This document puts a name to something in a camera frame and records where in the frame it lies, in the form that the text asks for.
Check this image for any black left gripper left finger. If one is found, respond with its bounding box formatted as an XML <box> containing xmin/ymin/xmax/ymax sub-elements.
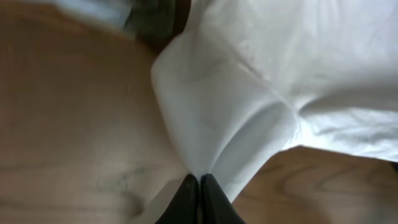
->
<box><xmin>155</xmin><ymin>174</ymin><xmax>199</xmax><ymax>224</ymax></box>

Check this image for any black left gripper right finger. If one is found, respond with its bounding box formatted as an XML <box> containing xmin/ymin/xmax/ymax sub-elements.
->
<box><xmin>201</xmin><ymin>174</ymin><xmax>245</xmax><ymax>224</ymax></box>

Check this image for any white t-shirt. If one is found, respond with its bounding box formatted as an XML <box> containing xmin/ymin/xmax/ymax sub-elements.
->
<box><xmin>152</xmin><ymin>0</ymin><xmax>397</xmax><ymax>200</ymax></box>

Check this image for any folded olive grey garment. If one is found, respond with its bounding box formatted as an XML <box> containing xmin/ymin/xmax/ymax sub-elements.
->
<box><xmin>124</xmin><ymin>0</ymin><xmax>192</xmax><ymax>51</ymax></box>

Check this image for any folded light blue garment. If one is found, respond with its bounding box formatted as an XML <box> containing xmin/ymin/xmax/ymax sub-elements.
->
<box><xmin>29</xmin><ymin>0</ymin><xmax>133</xmax><ymax>31</ymax></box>

